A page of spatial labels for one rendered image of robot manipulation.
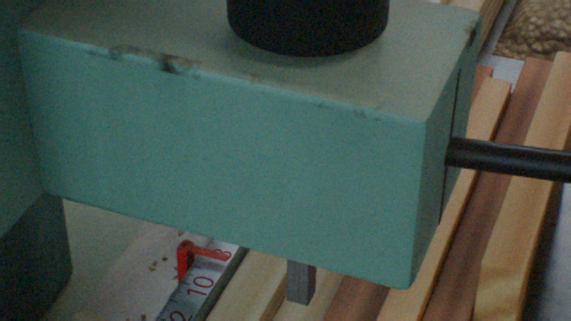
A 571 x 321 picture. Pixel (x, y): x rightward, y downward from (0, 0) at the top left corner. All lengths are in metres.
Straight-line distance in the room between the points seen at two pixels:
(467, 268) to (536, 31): 0.26
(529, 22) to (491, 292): 0.29
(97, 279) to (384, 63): 0.36
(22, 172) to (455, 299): 0.17
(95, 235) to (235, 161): 0.35
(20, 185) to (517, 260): 0.18
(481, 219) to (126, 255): 0.27
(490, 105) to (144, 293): 0.24
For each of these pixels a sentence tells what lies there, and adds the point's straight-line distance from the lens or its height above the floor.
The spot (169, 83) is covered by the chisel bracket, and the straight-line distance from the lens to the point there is 0.33.
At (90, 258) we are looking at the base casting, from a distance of 0.66.
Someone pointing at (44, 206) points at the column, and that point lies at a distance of 0.59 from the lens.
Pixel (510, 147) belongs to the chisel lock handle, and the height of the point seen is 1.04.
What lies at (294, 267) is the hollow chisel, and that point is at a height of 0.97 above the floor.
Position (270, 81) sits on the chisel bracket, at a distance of 0.31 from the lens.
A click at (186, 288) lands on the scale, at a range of 0.41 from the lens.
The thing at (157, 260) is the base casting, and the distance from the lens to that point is 0.65.
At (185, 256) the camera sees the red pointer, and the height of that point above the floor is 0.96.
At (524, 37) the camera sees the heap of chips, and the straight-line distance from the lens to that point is 0.66.
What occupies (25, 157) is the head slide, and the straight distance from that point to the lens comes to 0.37.
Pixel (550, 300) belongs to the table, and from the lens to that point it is 0.50.
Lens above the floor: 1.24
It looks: 37 degrees down
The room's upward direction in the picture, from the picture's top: 1 degrees clockwise
